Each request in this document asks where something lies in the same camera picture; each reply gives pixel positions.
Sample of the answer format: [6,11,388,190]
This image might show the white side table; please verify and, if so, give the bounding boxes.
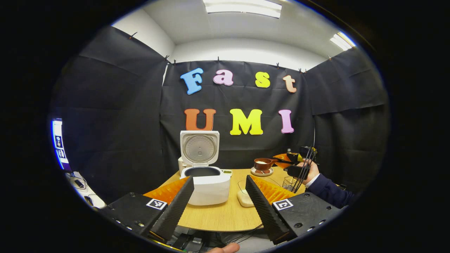
[65,171,107,209]

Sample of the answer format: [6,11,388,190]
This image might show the metal wire chopstick holder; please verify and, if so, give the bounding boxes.
[282,176,299,192]

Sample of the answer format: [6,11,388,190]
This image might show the brown wooden spoon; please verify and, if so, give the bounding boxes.
[254,158,294,171]

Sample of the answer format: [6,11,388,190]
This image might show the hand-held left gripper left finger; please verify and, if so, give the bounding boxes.
[102,176,195,243]

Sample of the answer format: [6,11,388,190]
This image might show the lit computer monitor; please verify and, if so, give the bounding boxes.
[52,118,72,173]

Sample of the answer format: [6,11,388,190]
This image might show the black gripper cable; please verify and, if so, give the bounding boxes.
[292,147,315,194]

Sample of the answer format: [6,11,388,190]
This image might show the long ceiling light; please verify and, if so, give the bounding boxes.
[203,0,282,19]

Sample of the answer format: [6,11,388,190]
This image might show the clear box of rice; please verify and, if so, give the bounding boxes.
[237,179,268,208]

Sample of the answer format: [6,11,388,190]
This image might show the small ceiling light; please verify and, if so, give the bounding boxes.
[330,32,356,51]

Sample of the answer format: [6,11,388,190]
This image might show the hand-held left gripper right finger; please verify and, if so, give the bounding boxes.
[245,175,347,245]

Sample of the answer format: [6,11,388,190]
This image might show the white rice cooker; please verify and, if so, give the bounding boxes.
[178,130,233,206]

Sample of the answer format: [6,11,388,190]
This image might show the black backdrop cloth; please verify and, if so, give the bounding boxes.
[49,26,391,204]

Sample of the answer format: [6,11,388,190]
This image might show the white round plate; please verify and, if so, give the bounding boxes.
[250,167,274,177]

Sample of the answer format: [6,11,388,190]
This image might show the thin black floor cable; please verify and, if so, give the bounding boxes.
[225,224,264,245]

